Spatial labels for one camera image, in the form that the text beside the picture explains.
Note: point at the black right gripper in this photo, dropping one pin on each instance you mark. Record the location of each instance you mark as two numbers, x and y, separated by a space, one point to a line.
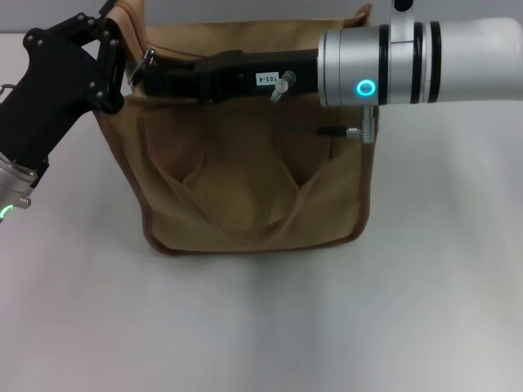
286 71

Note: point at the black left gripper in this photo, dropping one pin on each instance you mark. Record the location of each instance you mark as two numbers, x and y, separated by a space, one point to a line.
45 102

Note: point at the silver metal zipper pull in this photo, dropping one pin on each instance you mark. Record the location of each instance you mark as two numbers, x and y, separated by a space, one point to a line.
143 65

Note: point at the khaki canvas food bag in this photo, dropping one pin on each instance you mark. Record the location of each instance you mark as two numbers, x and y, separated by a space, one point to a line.
253 175

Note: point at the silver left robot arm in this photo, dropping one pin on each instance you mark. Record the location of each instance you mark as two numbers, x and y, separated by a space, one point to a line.
10 179

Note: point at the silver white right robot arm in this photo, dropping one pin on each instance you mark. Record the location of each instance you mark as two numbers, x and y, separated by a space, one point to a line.
408 61

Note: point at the silver camera mount clamp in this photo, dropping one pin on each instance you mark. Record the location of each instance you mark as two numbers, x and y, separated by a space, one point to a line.
402 20

